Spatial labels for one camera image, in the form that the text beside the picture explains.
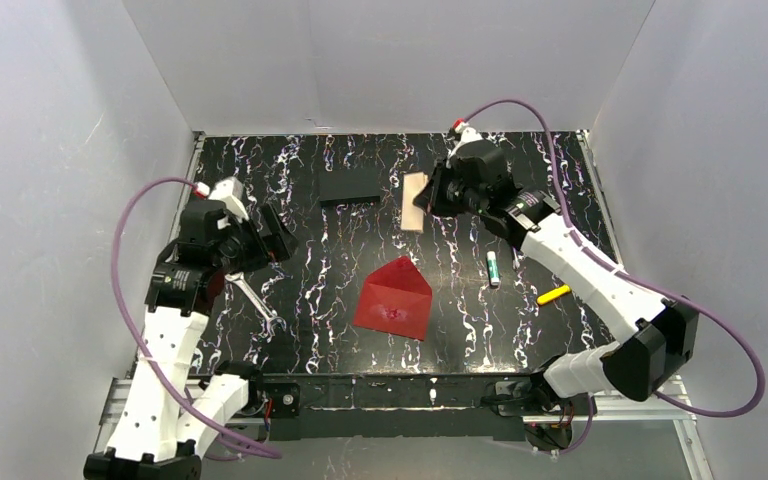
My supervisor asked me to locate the yellow handled screwdriver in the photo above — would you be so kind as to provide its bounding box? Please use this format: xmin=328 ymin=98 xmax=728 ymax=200
xmin=536 ymin=285 xmax=571 ymax=306

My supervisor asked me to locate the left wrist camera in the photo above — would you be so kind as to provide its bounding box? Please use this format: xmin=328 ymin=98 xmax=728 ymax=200
xmin=195 ymin=177 xmax=250 ymax=221

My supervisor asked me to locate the silver wrench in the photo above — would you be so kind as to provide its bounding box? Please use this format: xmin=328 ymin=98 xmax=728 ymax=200
xmin=224 ymin=273 xmax=282 ymax=336

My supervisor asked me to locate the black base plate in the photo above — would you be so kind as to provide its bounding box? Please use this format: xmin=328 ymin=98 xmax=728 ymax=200
xmin=201 ymin=374 xmax=591 ymax=444

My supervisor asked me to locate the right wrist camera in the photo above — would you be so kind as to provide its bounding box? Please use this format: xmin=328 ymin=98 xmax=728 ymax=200
xmin=451 ymin=119 xmax=484 ymax=151

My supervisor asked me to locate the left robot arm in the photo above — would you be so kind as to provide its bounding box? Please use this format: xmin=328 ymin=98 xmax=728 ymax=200
xmin=83 ymin=198 xmax=298 ymax=479

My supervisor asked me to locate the red envelope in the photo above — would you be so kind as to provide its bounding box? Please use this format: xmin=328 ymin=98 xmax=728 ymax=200
xmin=353 ymin=256 xmax=433 ymax=341

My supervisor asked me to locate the green white glue stick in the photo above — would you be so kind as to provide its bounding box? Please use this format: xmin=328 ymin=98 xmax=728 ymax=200
xmin=486 ymin=251 xmax=501 ymax=288

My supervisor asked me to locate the cream paper letter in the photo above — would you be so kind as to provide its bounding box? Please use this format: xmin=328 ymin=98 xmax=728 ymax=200
xmin=400 ymin=172 xmax=428 ymax=234

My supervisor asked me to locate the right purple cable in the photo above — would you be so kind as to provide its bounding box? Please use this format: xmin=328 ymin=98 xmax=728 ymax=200
xmin=460 ymin=99 xmax=768 ymax=458

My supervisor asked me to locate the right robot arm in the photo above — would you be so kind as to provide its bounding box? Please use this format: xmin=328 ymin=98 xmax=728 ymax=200
xmin=413 ymin=139 xmax=698 ymax=402

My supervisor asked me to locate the black rectangular block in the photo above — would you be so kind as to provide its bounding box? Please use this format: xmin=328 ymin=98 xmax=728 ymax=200
xmin=318 ymin=168 xmax=381 ymax=208

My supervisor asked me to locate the aluminium rail frame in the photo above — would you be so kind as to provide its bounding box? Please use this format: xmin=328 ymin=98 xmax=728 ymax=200
xmin=95 ymin=374 xmax=713 ymax=479

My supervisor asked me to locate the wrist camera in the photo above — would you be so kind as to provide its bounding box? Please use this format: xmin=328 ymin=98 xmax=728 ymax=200
xmin=195 ymin=177 xmax=250 ymax=221
xmin=451 ymin=119 xmax=484 ymax=151

